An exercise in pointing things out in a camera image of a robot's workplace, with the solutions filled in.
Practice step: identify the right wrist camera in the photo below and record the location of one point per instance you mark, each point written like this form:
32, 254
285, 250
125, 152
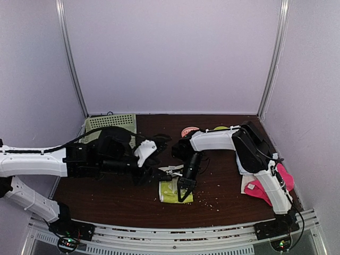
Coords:
169, 172

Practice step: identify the lime green bowl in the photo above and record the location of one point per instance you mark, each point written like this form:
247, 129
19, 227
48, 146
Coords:
221, 128

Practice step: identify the right aluminium frame post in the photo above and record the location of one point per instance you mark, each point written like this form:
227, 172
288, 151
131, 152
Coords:
277, 51

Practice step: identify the light blue towel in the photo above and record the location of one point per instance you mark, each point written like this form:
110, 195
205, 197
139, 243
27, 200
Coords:
242, 171

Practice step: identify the left aluminium frame post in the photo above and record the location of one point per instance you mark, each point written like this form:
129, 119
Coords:
70, 60

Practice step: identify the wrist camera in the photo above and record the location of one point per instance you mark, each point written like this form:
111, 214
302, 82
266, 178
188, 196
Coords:
144, 150
169, 172

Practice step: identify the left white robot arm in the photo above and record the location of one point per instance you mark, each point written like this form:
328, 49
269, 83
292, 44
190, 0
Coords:
33, 161

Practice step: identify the red white patterned bowl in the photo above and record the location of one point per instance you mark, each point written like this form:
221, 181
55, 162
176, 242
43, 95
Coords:
187, 130

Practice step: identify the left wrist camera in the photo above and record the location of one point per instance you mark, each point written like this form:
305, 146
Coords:
144, 150

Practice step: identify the green lemon pattern towel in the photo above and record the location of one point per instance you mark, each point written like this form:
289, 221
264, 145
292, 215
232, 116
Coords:
168, 192

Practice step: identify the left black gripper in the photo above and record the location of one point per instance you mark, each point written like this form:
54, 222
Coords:
145, 177

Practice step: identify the pink towel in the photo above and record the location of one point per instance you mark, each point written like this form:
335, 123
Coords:
255, 189

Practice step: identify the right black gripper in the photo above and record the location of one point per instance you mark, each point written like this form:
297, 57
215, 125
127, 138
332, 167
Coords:
186, 182

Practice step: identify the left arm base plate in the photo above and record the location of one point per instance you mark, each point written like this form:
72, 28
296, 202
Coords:
70, 234

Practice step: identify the cream white towel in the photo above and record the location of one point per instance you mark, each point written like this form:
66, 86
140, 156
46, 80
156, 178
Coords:
245, 180

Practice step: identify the green perforated plastic basket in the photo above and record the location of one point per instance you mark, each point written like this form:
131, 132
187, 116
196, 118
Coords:
126, 121

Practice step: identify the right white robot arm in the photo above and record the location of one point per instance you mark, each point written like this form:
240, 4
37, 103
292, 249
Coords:
252, 155

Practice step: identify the aluminium frame post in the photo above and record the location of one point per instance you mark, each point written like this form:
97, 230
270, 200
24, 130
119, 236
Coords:
277, 51
70, 60

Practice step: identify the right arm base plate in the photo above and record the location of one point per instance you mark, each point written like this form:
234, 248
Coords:
278, 233

